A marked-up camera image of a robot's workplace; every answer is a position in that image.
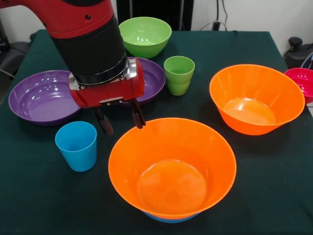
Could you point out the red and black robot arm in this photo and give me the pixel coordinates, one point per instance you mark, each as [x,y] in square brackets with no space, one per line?
[85,49]

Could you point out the blue cup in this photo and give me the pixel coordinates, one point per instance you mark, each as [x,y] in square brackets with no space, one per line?
[78,156]

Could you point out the grey pedestal foot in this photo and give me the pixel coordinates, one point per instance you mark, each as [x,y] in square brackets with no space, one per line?
[14,54]
[297,52]

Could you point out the black equipment box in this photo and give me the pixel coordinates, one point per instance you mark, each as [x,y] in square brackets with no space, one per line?
[3,39]

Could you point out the green cup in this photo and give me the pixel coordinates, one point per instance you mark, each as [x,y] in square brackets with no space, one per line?
[178,89]
[178,64]

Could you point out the green bowl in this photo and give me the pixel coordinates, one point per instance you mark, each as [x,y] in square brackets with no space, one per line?
[146,36]

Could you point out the orange bowl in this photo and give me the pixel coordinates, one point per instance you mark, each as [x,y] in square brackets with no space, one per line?
[256,85]
[171,147]

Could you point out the purple bowl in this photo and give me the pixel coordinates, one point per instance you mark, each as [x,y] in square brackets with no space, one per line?
[154,78]
[36,98]

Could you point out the dark green table cloth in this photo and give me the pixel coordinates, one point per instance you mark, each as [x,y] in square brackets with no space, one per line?
[36,195]

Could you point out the red bowl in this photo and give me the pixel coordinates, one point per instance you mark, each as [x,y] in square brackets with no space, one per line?
[303,83]

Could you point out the blue bowl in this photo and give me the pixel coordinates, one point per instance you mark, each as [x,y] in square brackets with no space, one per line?
[171,220]

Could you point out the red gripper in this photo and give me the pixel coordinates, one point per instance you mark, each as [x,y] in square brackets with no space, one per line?
[107,91]

